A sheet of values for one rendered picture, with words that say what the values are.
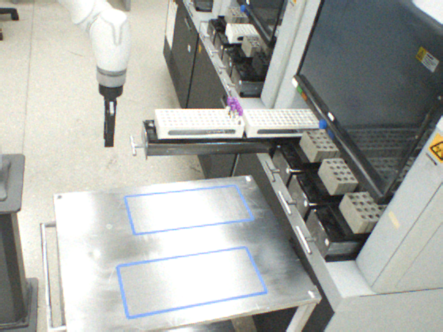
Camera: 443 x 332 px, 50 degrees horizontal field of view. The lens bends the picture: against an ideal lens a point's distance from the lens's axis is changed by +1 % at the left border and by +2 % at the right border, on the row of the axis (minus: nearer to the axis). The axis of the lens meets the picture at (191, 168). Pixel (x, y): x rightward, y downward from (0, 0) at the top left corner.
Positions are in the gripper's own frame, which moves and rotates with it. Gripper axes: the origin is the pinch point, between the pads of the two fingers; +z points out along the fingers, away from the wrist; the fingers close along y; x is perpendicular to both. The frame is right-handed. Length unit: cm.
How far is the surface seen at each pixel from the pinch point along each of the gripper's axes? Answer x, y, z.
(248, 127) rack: -47.1, -3.9, -5.7
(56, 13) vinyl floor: 19, 272, 80
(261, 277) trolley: -33, -62, -3
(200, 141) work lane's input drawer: -30.2, -5.7, -1.2
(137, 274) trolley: -2, -58, -2
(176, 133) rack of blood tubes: -22.5, -1.4, -1.3
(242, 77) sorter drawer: -58, 36, -2
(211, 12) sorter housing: -66, 119, 5
